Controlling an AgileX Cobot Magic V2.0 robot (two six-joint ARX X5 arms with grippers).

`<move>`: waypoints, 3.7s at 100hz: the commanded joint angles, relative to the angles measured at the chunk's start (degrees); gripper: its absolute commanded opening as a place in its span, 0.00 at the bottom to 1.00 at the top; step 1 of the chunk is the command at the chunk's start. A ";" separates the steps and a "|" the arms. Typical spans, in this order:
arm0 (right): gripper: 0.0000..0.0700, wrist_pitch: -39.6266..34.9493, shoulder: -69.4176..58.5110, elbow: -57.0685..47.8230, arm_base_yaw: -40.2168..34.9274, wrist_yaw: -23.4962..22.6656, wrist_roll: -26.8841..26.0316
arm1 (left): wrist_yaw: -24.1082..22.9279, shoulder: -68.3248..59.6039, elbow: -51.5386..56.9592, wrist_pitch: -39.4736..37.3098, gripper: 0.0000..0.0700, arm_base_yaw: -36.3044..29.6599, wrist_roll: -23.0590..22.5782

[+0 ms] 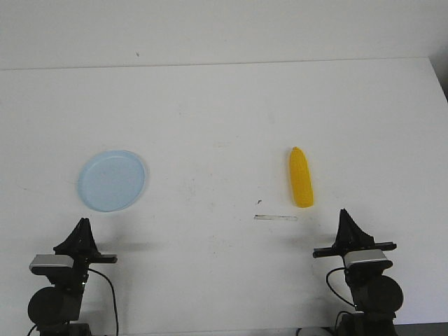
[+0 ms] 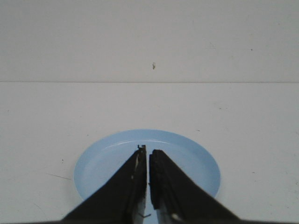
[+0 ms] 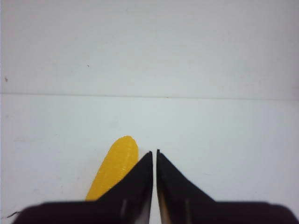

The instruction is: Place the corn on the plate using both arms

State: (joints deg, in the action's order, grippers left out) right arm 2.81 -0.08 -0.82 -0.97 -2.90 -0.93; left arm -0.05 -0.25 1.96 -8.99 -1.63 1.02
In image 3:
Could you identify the yellow toy corn cob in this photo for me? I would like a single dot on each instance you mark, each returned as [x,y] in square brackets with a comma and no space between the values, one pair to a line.
[122,156]

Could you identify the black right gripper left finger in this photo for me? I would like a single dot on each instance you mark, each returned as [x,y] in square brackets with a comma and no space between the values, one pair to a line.
[129,201]

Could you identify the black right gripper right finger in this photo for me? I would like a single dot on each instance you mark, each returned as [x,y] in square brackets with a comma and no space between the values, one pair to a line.
[179,199]

